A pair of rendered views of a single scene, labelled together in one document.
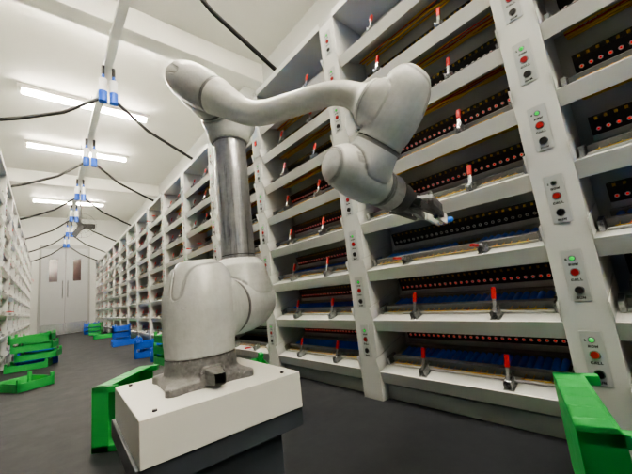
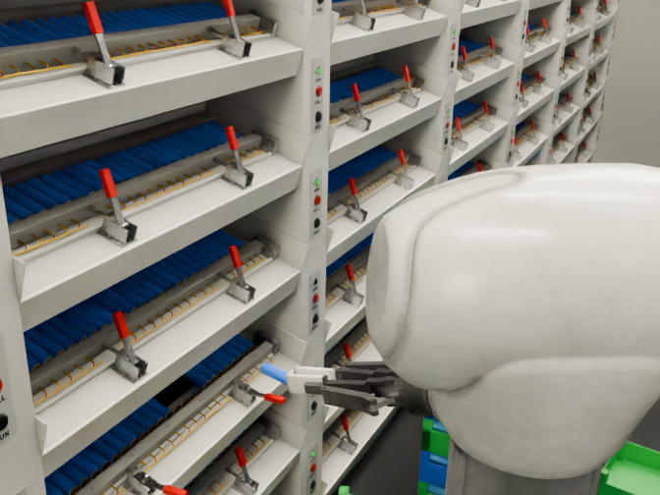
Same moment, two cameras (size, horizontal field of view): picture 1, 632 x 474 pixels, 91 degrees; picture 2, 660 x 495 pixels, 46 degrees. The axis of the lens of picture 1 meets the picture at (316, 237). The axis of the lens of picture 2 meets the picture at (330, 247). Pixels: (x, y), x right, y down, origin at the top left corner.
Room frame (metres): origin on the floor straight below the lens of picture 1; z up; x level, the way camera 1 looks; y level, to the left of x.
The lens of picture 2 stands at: (1.23, 0.60, 1.24)
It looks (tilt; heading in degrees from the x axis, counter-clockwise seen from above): 22 degrees down; 248
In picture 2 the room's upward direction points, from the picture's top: 1 degrees clockwise
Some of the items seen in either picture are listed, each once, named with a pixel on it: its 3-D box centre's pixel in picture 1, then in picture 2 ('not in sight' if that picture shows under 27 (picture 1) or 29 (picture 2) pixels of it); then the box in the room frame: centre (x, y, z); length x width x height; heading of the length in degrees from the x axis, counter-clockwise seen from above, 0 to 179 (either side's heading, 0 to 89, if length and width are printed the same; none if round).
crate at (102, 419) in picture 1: (129, 402); not in sight; (1.24, 0.76, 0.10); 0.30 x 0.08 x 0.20; 2
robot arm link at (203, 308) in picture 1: (201, 304); not in sight; (0.76, 0.29, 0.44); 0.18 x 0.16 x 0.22; 163
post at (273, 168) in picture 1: (276, 225); not in sight; (1.89, 0.23, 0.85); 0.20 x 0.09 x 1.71; 131
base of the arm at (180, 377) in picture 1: (204, 367); not in sight; (0.73, 0.28, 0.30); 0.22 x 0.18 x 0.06; 37
